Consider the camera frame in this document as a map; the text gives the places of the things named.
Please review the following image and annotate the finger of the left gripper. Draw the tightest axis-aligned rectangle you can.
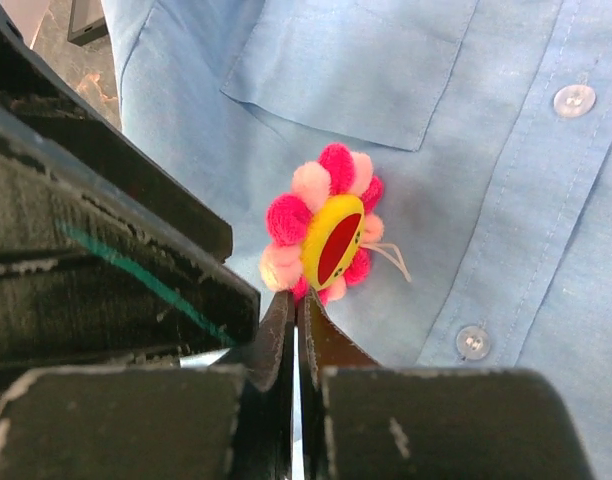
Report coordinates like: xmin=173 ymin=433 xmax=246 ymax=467
xmin=0 ymin=9 xmax=260 ymax=376

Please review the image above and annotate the pink flower plush brooch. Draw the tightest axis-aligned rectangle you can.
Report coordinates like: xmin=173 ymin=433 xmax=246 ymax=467
xmin=259 ymin=143 xmax=412 ymax=303

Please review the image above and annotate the light blue shirt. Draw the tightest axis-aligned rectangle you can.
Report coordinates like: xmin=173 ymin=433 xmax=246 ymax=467
xmin=103 ymin=1 xmax=612 ymax=479

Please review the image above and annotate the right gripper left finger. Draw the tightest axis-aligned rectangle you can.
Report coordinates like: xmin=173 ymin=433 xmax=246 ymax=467
xmin=0 ymin=292 xmax=295 ymax=479

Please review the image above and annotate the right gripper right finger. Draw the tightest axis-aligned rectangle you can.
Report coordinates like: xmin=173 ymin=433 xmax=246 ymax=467
xmin=297 ymin=293 xmax=592 ymax=479

